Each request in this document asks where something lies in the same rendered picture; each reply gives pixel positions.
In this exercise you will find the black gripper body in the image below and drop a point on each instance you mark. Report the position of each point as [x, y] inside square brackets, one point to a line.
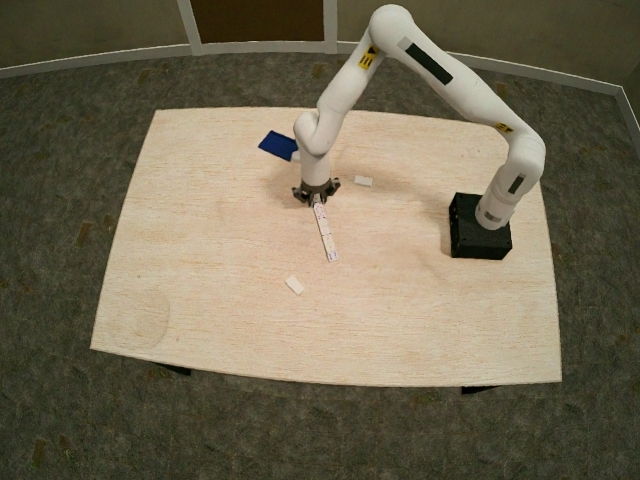
[316, 189]

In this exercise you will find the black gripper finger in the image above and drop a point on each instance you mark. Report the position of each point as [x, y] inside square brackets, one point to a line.
[335, 185]
[302, 197]

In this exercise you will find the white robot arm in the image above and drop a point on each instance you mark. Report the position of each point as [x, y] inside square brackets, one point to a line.
[392, 29]

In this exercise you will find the dark blue flat rectangle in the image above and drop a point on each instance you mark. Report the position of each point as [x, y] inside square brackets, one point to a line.
[279, 145]

